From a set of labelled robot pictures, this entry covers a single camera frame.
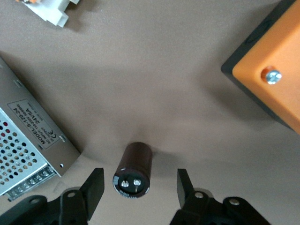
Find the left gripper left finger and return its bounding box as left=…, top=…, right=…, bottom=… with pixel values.
left=0, top=167, right=105, bottom=225

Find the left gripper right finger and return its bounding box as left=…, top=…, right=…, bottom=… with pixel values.
left=168, top=168, right=272, bottom=225

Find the dark cylindrical capacitor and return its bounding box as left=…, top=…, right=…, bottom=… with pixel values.
left=112, top=141, right=154, bottom=200

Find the metal mesh power supply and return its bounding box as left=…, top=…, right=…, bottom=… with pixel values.
left=0, top=56, right=82, bottom=203

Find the brown table mat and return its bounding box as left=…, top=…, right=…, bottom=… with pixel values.
left=0, top=0, right=300, bottom=225

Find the orange button box black base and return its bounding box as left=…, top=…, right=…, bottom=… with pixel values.
left=220, top=0, right=300, bottom=136

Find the orange white red switch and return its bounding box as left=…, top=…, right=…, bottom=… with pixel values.
left=14, top=0, right=81, bottom=27

